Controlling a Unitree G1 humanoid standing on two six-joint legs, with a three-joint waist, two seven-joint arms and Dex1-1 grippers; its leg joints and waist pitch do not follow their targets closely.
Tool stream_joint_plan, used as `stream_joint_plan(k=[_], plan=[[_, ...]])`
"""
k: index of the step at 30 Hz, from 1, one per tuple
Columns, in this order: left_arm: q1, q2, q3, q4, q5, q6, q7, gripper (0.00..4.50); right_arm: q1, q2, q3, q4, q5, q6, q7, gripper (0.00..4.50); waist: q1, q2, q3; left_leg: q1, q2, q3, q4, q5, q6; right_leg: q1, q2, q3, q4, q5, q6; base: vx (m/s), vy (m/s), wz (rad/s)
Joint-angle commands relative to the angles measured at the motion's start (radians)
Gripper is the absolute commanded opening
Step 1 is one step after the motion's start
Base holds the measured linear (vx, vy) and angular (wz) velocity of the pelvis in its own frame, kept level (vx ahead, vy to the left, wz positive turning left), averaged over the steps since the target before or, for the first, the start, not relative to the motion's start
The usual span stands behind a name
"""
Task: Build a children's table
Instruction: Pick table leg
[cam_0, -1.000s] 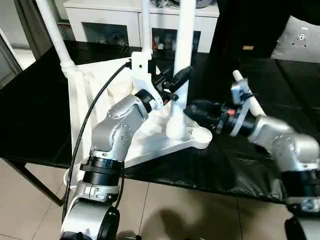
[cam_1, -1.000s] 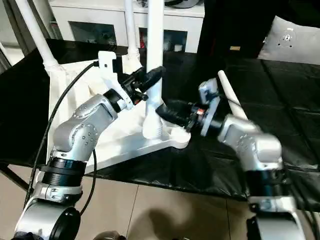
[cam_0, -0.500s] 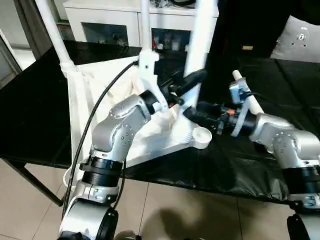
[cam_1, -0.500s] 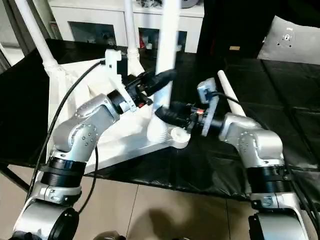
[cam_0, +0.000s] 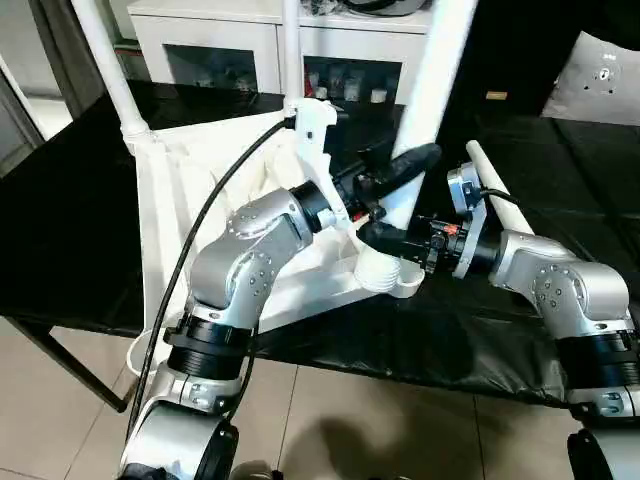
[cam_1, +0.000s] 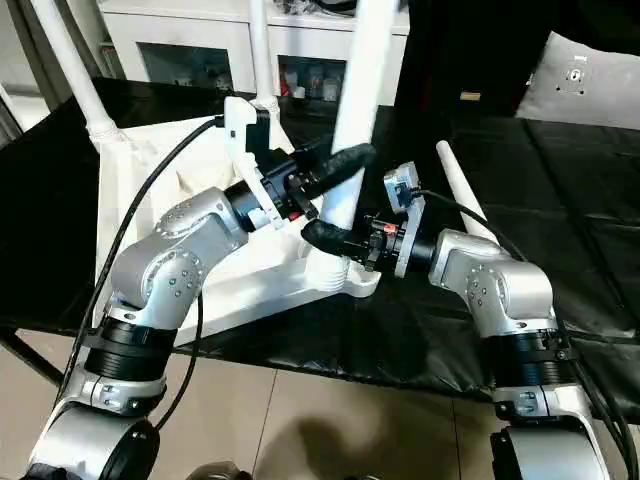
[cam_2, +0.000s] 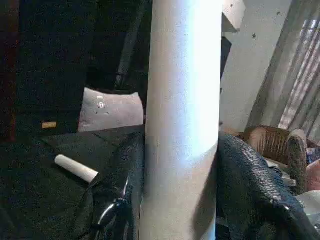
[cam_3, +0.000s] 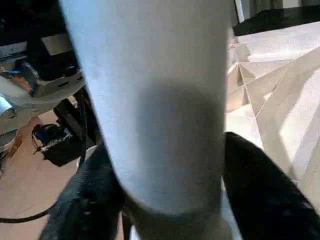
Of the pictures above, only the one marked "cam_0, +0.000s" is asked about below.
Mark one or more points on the black table frame leg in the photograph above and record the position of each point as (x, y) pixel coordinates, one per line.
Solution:
(75, 370)

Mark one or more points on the white plastic table leg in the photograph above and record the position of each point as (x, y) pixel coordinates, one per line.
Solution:
(110, 65)
(435, 75)
(292, 50)
(495, 185)

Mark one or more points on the white plastic table top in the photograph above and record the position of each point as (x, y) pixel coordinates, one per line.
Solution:
(165, 200)

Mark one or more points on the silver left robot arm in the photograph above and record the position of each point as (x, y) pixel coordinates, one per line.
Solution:
(240, 250)

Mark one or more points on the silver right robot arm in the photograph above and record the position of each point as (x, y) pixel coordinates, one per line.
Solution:
(560, 285)

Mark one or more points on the dark robot lower body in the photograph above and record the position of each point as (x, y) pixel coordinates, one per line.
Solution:
(255, 472)

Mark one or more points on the black cabinet with yellow label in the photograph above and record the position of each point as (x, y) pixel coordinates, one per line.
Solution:
(515, 55)

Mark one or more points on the grey helmet on cabinet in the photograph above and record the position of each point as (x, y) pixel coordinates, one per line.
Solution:
(390, 5)

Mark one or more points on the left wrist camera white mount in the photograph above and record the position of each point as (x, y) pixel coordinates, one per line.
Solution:
(315, 135)

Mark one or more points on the black work mat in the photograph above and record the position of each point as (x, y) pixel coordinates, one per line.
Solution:
(75, 200)

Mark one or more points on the white glass-door cabinet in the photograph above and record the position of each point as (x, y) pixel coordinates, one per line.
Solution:
(200, 35)

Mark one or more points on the dark clutter on cabinet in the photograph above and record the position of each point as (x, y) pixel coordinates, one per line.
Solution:
(322, 6)

